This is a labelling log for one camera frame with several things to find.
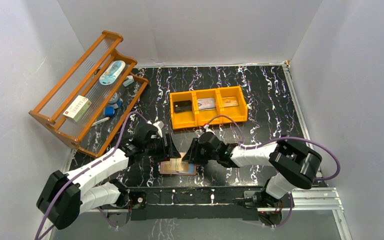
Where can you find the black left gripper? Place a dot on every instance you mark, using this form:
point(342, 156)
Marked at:
point(165, 148)

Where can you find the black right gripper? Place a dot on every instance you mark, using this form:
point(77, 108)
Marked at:
point(190, 155)

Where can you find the pink leather card holder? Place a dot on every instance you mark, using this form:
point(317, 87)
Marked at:
point(183, 168)

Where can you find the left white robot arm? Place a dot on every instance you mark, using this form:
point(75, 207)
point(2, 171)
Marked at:
point(67, 195)

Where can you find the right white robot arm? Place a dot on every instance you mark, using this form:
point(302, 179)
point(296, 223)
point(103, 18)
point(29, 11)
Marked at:
point(295, 162)

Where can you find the tan card in holder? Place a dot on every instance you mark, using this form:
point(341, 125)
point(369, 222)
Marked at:
point(169, 167)

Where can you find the card stack middle bin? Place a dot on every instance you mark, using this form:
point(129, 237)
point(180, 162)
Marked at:
point(205, 104)

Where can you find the card in right bin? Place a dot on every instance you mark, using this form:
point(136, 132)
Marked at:
point(230, 101)

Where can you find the yellow three-compartment bin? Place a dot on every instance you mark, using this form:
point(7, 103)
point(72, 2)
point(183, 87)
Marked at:
point(220, 115)

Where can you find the white orange marker pen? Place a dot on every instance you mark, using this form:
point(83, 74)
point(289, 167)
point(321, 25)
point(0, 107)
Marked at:
point(100, 121)

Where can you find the blue round cap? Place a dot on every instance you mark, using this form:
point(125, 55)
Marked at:
point(109, 112)

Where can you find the blue white tape roll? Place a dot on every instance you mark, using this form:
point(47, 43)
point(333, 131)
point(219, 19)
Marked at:
point(115, 101)

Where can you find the orange wooden shelf rack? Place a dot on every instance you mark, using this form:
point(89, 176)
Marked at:
point(83, 79)

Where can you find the blue white toothbrush package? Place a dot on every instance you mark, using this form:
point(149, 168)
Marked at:
point(113, 71)

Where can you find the white green medicine box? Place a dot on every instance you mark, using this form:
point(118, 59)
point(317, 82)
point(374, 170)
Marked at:
point(77, 108)

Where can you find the black metal base rail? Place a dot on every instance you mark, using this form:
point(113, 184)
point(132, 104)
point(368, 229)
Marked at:
point(220, 202)

